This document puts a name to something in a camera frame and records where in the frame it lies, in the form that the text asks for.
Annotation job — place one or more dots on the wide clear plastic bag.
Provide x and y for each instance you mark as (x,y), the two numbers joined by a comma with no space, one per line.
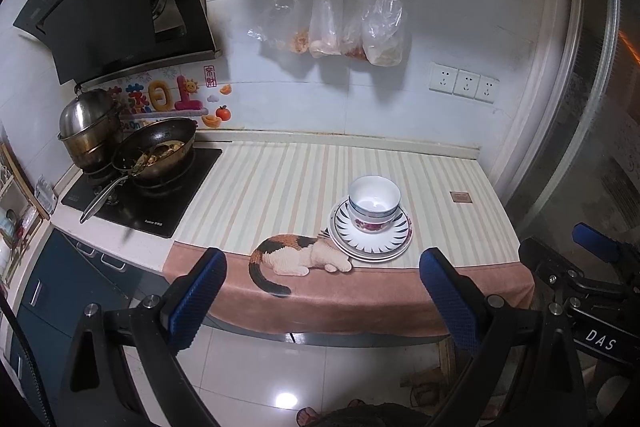
(382,37)

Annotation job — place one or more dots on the person's foot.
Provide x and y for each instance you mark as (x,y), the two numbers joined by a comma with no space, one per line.
(307,417)

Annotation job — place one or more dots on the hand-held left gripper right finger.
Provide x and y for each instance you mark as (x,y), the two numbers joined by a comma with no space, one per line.
(450,302)

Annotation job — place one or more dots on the dark blue cabinet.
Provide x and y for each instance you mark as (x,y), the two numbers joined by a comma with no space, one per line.
(60,287)

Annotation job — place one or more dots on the wok with food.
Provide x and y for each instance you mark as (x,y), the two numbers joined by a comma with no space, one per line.
(155,147)

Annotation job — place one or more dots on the wooden shelf rack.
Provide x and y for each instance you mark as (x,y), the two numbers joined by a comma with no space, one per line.
(17,217)

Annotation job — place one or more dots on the blue petal pattern plate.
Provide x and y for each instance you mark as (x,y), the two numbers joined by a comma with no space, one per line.
(370,241)

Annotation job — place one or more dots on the clear plastic bag orange contents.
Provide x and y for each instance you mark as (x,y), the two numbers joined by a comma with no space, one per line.
(290,34)

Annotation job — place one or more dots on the clear plastic bag red contents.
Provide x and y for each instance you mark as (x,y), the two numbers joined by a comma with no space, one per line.
(354,47)

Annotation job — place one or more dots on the red floral bowl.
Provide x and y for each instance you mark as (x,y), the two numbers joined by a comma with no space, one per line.
(372,225)

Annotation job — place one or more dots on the white wall socket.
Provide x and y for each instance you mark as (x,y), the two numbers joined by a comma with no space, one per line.
(443,77)
(467,84)
(487,89)

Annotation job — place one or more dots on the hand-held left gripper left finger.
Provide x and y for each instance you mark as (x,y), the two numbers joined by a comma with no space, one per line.
(197,302)

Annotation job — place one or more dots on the large pink floral plate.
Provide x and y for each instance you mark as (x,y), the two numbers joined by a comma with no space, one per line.
(372,258)

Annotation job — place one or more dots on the colourful wall stickers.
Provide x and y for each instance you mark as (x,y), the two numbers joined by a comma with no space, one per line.
(165,99)

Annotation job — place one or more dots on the tall clear plastic bag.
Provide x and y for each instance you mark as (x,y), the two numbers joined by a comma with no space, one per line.
(325,22)

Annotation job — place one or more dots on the steel steamer pot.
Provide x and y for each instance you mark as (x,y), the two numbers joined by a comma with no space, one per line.
(90,122)

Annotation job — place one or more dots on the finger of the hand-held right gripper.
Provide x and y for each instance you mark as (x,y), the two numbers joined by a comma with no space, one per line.
(542,262)
(595,241)

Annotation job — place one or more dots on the striped cat print mat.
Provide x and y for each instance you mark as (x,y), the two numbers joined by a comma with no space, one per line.
(275,187)

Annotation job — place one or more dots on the black cooktop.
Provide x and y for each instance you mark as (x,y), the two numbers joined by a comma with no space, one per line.
(165,212)

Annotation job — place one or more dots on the white bowl dark rim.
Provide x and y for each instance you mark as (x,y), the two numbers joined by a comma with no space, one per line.
(375,202)

